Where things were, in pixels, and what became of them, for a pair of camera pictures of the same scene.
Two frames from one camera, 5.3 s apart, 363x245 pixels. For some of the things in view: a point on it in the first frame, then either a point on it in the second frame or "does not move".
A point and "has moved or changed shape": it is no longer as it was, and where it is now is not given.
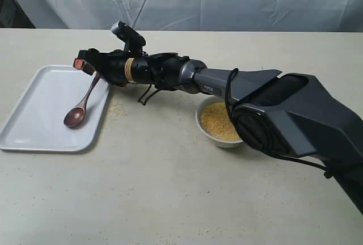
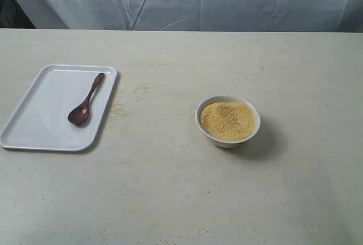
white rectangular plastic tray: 37,123 does not move
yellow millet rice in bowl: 215,122 does not move
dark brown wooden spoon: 75,115 has moved or changed shape
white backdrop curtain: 227,1 does not move
